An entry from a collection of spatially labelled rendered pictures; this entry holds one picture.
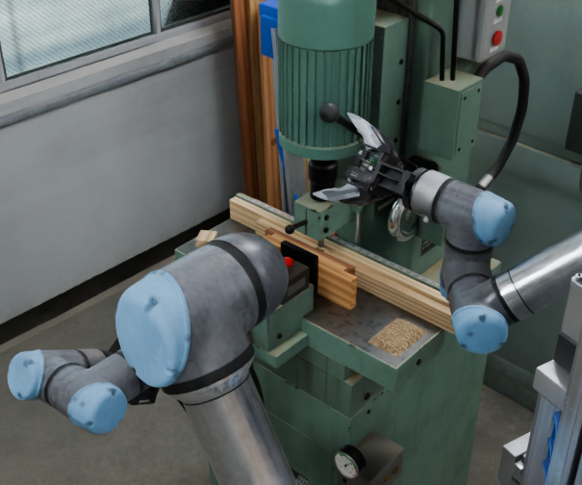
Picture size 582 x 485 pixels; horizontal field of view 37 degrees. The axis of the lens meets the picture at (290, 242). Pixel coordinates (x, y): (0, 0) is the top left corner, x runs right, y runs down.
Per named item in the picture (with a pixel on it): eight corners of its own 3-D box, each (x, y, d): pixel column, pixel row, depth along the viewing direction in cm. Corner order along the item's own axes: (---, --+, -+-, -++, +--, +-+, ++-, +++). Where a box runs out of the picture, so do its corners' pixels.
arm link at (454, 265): (442, 320, 138) (449, 263, 132) (434, 279, 148) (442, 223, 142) (492, 322, 138) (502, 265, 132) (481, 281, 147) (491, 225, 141)
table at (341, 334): (142, 290, 191) (139, 267, 188) (240, 233, 210) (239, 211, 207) (364, 421, 158) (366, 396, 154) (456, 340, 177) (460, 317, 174)
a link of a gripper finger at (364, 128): (347, 95, 147) (370, 140, 144) (365, 105, 152) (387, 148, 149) (333, 106, 149) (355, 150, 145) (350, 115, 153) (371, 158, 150)
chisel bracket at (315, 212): (292, 236, 183) (292, 200, 178) (335, 210, 191) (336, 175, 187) (320, 249, 179) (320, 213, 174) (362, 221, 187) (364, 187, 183)
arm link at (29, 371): (28, 412, 132) (-2, 390, 137) (87, 406, 140) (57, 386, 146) (39, 363, 131) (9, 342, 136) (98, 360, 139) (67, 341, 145)
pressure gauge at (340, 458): (332, 475, 177) (333, 446, 173) (343, 465, 180) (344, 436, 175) (356, 491, 174) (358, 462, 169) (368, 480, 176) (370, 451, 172)
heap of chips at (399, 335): (366, 342, 167) (367, 334, 166) (397, 317, 173) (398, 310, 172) (397, 357, 163) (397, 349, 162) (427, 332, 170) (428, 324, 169)
